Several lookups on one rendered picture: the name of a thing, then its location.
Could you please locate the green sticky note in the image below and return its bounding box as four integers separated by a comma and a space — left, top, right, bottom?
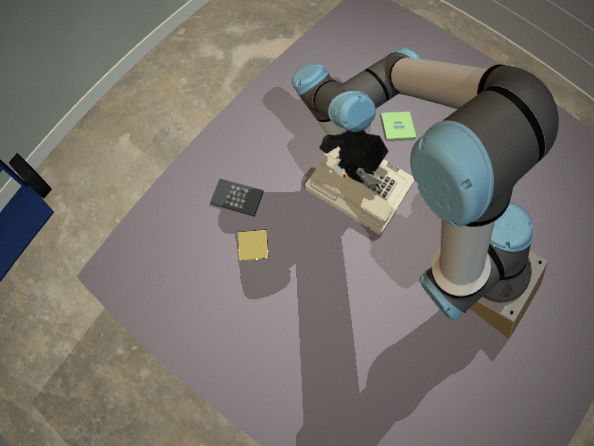
381, 112, 416, 141

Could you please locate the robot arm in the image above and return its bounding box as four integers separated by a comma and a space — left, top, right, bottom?
292, 48, 559, 320

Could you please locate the dark grey keypad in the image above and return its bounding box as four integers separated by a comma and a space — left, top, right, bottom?
210, 179, 264, 217

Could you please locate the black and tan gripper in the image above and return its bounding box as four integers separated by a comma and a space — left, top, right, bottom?
328, 130, 389, 190

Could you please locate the yellow sticky note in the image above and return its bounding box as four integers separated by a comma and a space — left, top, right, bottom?
238, 230, 269, 261

